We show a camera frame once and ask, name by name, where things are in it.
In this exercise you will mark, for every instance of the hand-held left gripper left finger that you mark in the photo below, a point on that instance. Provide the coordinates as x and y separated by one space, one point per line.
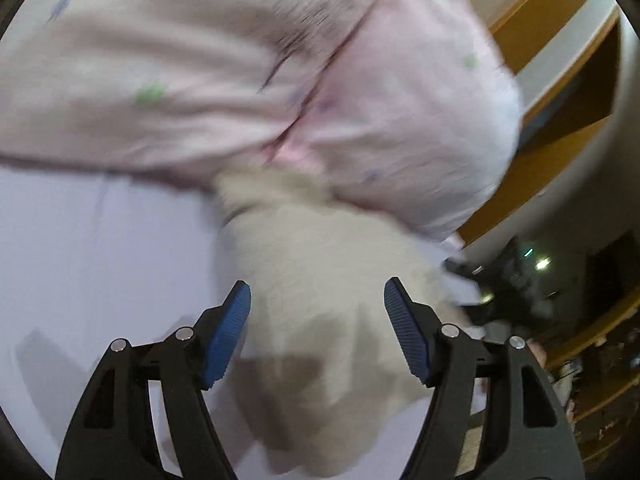
231 327

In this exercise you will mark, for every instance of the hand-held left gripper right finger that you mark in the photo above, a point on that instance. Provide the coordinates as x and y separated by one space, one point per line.
406 330

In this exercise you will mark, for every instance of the beige fluffy towel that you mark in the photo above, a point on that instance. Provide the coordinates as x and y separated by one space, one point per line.
320 320

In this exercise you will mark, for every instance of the pink printed small garment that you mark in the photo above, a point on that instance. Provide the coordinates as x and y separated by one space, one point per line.
210 60

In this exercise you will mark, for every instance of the wooden shelf unit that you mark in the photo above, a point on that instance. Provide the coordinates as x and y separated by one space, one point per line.
555 125

